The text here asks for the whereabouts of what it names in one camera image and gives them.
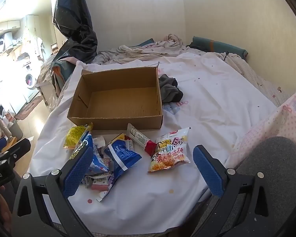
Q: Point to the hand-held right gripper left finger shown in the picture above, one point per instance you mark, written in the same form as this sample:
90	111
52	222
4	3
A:
77	171

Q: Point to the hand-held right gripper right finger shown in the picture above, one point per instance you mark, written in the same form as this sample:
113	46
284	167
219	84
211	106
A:
208	171

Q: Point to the black and blue snack packet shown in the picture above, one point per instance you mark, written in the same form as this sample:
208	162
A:
82	144

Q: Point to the yellow snack packet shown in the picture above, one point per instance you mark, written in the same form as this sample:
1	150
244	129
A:
75	134

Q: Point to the white and orange snack packet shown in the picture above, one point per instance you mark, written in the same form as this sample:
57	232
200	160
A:
170	153

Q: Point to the blue and white snack packet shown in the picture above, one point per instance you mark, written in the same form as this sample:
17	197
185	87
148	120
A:
122	154

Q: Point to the red and white snack bar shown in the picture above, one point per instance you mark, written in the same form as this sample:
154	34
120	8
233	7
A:
139	137

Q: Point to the brown cardboard box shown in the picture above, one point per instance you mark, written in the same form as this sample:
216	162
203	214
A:
118	98

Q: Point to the grey bin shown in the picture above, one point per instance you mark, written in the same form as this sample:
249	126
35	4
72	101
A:
14	129

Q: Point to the small pink packet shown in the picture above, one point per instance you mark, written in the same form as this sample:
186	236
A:
100	184

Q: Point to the patterned floor rug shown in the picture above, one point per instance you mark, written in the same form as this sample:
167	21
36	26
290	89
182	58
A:
27	108

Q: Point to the grey chair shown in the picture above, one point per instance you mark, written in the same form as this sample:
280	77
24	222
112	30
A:
273	172

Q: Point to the white washing machine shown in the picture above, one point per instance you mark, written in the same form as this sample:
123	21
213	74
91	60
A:
29	79

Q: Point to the white printed duvet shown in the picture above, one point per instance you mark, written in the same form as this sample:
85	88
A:
212	98

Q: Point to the pink dotted fabric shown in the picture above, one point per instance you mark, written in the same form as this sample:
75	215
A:
271	128

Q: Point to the teal cushion with pink trim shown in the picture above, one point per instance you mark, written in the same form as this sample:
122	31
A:
61	75

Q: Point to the grey cloth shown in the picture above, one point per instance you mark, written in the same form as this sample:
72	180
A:
170	88

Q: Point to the dotted beige bed sheet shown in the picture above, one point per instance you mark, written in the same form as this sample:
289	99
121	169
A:
259	79

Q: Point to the teal pillow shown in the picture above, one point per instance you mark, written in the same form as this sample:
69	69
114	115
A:
219	47

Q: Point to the black plastic bag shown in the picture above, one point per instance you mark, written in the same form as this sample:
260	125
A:
74	27

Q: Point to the crumpled beige blanket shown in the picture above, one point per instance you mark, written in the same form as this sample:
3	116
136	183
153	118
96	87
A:
143	50

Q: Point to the white wall cabinets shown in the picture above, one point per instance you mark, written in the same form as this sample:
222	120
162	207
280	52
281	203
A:
8	26

